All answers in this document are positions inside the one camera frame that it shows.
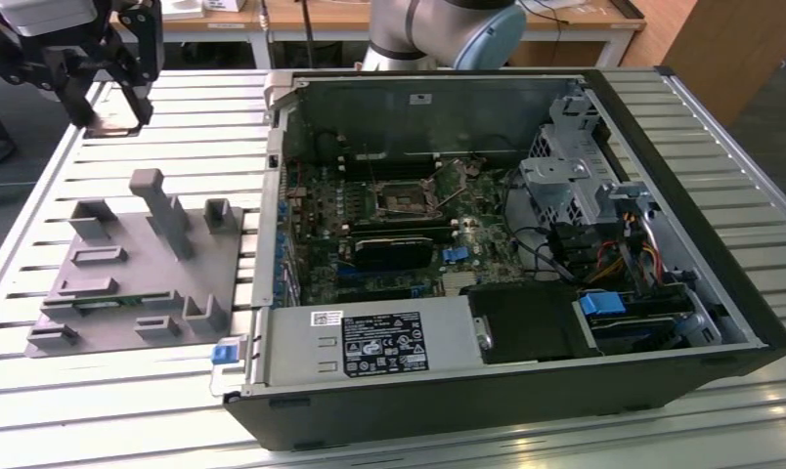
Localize black graphics card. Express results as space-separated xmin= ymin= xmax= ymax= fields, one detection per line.
xmin=351 ymin=236 xmax=434 ymax=271

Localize metal locking lever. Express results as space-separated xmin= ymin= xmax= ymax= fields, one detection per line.
xmin=436 ymin=179 xmax=476 ymax=211

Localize wooden desk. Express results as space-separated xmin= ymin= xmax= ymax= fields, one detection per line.
xmin=160 ymin=0 xmax=647 ymax=69

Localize green motherboard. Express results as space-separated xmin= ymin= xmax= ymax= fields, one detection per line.
xmin=273 ymin=155 xmax=543 ymax=307

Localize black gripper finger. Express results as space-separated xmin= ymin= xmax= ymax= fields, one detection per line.
xmin=115 ymin=0 xmax=165 ymax=127
xmin=42 ymin=48 xmax=99 ymax=127

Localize silver power supply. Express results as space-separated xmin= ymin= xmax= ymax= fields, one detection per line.
xmin=252 ymin=305 xmax=485 ymax=392

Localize hard disk in blue carrier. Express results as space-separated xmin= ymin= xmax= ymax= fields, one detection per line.
xmin=578 ymin=290 xmax=701 ymax=351

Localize brown wooden cabinet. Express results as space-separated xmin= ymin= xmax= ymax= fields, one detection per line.
xmin=626 ymin=0 xmax=786 ymax=126

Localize black plastic shroud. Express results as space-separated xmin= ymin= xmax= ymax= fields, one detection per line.
xmin=467 ymin=282 xmax=599 ymax=365

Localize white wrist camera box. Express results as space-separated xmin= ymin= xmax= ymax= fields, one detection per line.
xmin=0 ymin=0 xmax=101 ymax=36

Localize metal socket cover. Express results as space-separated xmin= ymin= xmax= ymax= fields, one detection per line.
xmin=423 ymin=158 xmax=482 ymax=192

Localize black RAM slot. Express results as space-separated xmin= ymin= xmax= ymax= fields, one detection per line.
xmin=348 ymin=229 xmax=454 ymax=239
xmin=346 ymin=222 xmax=450 ymax=232

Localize black open PC case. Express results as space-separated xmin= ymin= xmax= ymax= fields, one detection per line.
xmin=219 ymin=67 xmax=786 ymax=453

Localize grey parts rack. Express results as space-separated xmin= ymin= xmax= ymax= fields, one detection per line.
xmin=24 ymin=168 xmax=248 ymax=361

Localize silver chipset heat sink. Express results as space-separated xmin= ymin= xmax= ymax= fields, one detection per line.
xmin=442 ymin=273 xmax=479 ymax=297

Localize green RAM stick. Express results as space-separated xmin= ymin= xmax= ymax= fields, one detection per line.
xmin=72 ymin=296 xmax=172 ymax=311

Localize CPU with silver top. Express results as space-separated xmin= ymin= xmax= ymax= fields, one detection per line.
xmin=84 ymin=114 xmax=140 ymax=139

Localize red and yellow wires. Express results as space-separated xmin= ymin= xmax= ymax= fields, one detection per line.
xmin=590 ymin=238 xmax=662 ymax=288

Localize silver drive cage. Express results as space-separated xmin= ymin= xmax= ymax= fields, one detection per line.
xmin=519 ymin=92 xmax=629 ymax=235

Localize CPU socket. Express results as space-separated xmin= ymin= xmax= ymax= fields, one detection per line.
xmin=364 ymin=181 xmax=443 ymax=221

